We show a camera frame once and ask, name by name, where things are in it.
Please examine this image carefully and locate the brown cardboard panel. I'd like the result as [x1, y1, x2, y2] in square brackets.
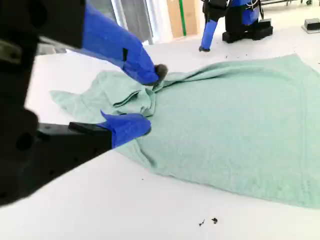
[166, 0, 201, 39]

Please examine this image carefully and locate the mint green t-shirt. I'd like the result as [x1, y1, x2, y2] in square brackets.
[49, 52, 320, 210]

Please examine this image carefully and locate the green strip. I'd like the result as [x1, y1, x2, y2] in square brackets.
[178, 0, 188, 37]

